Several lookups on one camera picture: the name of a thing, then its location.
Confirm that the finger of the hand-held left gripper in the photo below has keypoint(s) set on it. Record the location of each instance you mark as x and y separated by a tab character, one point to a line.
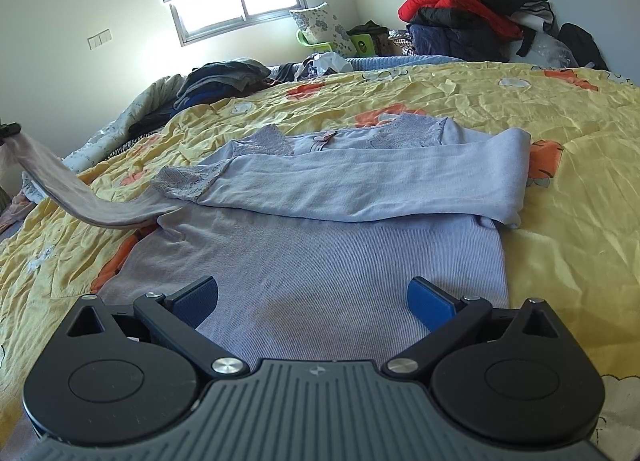
9	129

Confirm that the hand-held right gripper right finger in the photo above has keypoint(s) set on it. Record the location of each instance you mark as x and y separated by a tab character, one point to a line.
427	303

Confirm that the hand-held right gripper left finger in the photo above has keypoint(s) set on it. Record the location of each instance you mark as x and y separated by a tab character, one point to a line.
197	298

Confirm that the white towel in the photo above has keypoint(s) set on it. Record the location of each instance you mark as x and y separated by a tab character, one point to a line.
325	261

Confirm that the stack of dark folded clothes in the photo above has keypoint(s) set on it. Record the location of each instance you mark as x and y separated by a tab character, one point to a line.
220	78

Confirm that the pink cloth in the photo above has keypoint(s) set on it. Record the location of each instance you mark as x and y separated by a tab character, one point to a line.
20	206

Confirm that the white patterned quilt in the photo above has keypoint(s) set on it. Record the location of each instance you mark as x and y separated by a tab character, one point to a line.
145	101

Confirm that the yellow printed blanket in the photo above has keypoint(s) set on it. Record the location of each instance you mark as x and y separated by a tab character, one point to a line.
575	191

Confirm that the blue quilted bed cover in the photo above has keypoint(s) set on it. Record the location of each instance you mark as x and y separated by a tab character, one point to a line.
400	61

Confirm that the white plastic bag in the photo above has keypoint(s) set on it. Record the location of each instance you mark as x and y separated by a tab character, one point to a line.
330	63

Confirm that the window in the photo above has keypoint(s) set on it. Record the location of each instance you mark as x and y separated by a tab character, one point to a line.
240	8

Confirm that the navy jacket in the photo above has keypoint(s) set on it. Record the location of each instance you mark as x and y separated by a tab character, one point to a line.
450	43

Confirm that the brown box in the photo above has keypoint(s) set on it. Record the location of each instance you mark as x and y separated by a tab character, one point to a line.
384	45

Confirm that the black white checkered cloth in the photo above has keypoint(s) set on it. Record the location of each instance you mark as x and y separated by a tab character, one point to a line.
400	41

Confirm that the green plastic chair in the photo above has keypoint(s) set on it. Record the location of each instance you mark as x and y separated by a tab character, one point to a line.
361	45

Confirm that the clear plastic bag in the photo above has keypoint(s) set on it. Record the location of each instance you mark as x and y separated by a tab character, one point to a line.
550	51

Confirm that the dark bag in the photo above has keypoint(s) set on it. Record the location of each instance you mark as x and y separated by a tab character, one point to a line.
367	28

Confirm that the black puffer jacket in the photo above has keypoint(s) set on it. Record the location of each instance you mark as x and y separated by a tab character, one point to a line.
450	16

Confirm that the grey floral pillow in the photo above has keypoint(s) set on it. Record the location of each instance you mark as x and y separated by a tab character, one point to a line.
320	23

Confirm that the black backpack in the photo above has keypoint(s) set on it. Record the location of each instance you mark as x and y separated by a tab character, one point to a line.
582	46

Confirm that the black white garment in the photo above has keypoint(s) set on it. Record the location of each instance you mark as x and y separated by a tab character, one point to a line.
535	16

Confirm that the wall switch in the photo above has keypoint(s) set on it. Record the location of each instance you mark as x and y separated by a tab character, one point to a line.
99	39

